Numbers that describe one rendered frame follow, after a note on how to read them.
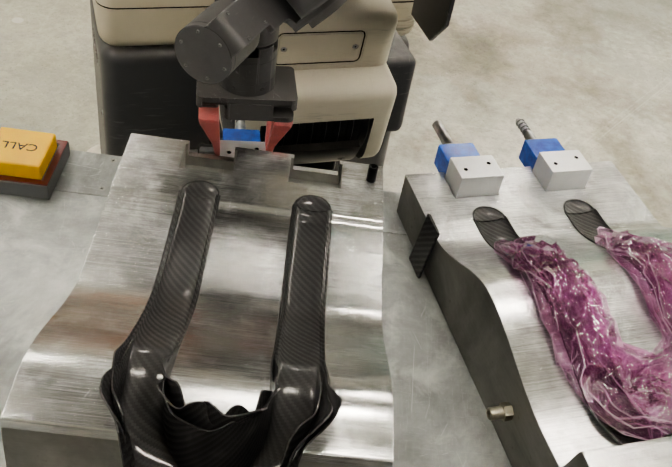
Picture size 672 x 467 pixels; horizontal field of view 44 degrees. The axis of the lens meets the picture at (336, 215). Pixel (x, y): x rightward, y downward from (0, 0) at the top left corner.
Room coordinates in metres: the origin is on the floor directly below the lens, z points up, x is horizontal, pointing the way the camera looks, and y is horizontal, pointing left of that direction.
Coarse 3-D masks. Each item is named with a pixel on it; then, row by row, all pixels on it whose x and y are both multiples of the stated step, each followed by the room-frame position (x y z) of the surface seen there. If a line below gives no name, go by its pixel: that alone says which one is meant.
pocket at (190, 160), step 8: (184, 152) 0.66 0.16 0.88; (192, 152) 0.67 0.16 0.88; (184, 160) 0.66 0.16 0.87; (192, 160) 0.66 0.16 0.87; (200, 160) 0.66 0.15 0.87; (208, 160) 0.66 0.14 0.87; (216, 160) 0.66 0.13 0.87; (224, 160) 0.66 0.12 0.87; (232, 160) 0.67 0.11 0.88; (192, 168) 0.66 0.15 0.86; (200, 168) 0.66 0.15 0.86; (208, 168) 0.66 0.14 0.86; (216, 168) 0.66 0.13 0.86; (224, 168) 0.66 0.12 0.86; (232, 168) 0.67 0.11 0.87
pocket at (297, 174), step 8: (296, 168) 0.67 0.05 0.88; (304, 168) 0.67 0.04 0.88; (312, 168) 0.68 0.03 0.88; (296, 176) 0.67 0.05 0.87; (304, 176) 0.67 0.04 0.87; (312, 176) 0.67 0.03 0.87; (320, 176) 0.67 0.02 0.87; (328, 176) 0.67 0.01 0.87; (336, 176) 0.67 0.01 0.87; (312, 184) 0.67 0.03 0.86; (320, 184) 0.67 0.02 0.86; (328, 184) 0.67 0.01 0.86; (336, 184) 0.67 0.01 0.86
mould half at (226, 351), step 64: (128, 192) 0.58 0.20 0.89; (256, 192) 0.61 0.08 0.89; (320, 192) 0.62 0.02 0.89; (128, 256) 0.50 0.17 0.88; (256, 256) 0.53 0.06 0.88; (64, 320) 0.40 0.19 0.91; (128, 320) 0.41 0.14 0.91; (192, 320) 0.43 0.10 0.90; (256, 320) 0.45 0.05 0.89; (64, 384) 0.33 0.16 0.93; (192, 384) 0.34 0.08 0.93; (256, 384) 0.35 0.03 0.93; (384, 384) 0.38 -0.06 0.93; (64, 448) 0.29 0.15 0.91; (320, 448) 0.31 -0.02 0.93; (384, 448) 0.32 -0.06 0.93
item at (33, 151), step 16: (0, 128) 0.70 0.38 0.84; (0, 144) 0.67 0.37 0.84; (16, 144) 0.68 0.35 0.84; (32, 144) 0.68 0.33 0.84; (48, 144) 0.69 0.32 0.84; (0, 160) 0.65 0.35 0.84; (16, 160) 0.65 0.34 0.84; (32, 160) 0.65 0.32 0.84; (48, 160) 0.67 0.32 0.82; (16, 176) 0.64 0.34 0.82; (32, 176) 0.65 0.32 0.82
